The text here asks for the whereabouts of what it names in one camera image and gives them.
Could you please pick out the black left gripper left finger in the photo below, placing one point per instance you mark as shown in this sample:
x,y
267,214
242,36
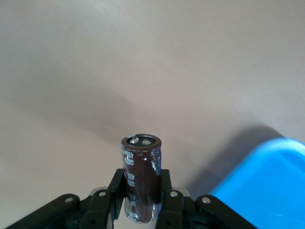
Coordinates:
x,y
100,207

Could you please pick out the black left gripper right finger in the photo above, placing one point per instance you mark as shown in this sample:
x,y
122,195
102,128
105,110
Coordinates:
x,y
174,210

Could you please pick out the blue plastic tray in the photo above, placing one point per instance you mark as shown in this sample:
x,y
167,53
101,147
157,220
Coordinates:
x,y
262,186

